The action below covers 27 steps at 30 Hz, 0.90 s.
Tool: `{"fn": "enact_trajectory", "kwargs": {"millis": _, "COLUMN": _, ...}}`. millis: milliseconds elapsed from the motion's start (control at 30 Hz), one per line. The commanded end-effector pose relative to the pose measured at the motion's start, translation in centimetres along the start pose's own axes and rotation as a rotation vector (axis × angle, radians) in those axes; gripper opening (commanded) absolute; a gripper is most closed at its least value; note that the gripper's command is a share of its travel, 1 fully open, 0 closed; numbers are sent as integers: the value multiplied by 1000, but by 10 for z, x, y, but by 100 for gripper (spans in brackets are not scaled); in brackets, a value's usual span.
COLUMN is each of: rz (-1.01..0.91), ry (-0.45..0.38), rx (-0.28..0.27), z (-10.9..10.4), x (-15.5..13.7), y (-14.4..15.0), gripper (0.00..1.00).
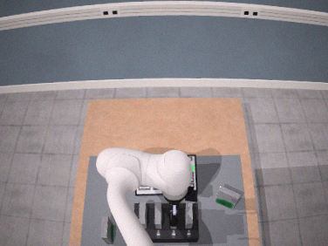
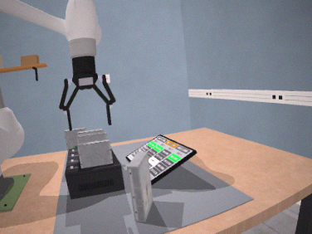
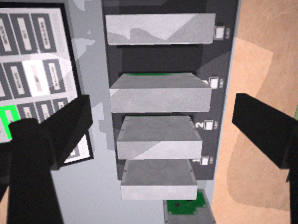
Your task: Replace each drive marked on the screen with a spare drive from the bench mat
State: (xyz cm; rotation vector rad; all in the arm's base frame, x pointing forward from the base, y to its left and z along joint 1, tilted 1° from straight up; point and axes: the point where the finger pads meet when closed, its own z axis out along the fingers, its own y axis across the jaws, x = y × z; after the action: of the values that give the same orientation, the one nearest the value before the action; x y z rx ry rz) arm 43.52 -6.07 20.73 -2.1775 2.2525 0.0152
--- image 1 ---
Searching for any black drive dock housing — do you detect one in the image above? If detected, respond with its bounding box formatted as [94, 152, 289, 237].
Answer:
[146, 203, 199, 243]

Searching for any grey flat mat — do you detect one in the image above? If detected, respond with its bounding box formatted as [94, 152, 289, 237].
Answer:
[80, 154, 249, 246]

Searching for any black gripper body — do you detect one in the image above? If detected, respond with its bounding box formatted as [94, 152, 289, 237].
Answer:
[164, 196, 185, 208]

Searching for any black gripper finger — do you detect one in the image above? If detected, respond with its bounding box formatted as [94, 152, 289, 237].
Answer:
[169, 203, 180, 227]

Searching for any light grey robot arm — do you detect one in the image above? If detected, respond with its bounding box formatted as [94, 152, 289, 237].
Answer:
[96, 147, 197, 246]

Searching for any black-framed status screen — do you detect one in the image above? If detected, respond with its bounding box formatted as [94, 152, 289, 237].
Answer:
[135, 154, 198, 195]

